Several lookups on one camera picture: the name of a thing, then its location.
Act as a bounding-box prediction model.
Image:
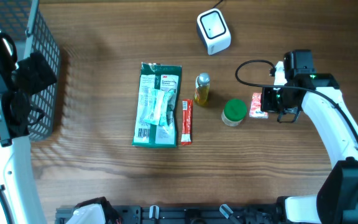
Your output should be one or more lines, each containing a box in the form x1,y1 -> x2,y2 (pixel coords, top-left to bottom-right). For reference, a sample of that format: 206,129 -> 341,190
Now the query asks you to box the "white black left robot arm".
0,30 -> 57,223

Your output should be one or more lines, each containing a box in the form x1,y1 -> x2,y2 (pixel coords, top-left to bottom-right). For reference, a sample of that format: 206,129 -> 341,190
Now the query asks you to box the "red white tissue pack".
249,93 -> 269,119

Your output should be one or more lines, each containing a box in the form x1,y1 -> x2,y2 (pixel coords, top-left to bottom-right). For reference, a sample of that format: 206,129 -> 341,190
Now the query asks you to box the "red sachet stick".
181,99 -> 193,146

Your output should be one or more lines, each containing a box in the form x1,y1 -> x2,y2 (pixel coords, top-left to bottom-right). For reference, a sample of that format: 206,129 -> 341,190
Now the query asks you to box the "yellow Vim liquid bottle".
195,73 -> 210,106

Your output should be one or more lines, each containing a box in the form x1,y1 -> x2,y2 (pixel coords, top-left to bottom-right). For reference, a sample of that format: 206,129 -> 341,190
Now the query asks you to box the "green 3M gloves packet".
132,63 -> 182,148

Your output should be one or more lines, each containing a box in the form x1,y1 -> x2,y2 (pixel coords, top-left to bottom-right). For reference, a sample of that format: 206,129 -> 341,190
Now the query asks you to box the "white barcode scanner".
196,8 -> 231,55

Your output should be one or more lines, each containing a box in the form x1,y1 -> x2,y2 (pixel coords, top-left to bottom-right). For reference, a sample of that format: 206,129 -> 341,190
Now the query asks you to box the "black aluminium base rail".
54,203 -> 279,224

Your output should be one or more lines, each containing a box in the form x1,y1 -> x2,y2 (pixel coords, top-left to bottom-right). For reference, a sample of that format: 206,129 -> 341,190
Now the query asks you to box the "green lid plastic jar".
221,99 -> 247,127

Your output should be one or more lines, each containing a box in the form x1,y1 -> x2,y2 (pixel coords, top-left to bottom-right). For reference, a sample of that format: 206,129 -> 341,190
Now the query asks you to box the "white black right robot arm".
261,50 -> 358,223

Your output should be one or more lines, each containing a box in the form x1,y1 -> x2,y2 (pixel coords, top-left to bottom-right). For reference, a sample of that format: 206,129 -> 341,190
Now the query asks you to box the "dark grey plastic basket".
0,1 -> 60,146

